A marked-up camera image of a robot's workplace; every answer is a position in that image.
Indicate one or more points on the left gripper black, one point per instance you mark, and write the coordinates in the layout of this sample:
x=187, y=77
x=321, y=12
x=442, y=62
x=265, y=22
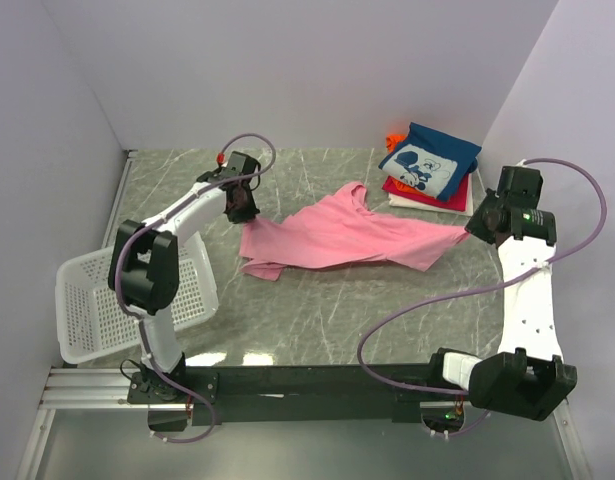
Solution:
x=249, y=213

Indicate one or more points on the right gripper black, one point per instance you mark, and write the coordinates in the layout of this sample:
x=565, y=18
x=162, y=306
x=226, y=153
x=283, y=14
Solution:
x=474, y=225

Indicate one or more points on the pink t shirt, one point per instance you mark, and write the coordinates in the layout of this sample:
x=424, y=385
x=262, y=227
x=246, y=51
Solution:
x=340, y=230

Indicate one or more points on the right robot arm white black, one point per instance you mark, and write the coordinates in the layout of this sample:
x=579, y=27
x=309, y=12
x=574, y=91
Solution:
x=528, y=376

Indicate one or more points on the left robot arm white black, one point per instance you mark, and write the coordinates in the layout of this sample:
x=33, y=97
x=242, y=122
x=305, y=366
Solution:
x=144, y=272

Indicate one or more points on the white folded t shirt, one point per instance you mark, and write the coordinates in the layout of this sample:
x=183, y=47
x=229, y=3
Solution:
x=461, y=203

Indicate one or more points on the blue printed folded t shirt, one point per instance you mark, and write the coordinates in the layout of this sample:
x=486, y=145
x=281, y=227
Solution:
x=431, y=162

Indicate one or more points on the white plastic laundry basket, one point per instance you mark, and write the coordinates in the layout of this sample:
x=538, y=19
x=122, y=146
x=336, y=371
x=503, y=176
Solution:
x=90, y=323

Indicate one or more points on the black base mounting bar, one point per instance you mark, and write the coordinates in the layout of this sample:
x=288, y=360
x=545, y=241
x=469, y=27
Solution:
x=294, y=393

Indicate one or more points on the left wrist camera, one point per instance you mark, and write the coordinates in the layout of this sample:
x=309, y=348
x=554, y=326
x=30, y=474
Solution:
x=238, y=165

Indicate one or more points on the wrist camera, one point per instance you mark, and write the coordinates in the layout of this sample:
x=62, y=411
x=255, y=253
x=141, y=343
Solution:
x=520, y=186
x=238, y=165

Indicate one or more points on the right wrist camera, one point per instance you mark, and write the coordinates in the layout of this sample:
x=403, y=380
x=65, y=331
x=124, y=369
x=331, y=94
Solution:
x=520, y=186

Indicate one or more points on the aluminium rail frame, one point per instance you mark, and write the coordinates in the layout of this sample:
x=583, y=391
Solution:
x=100, y=389

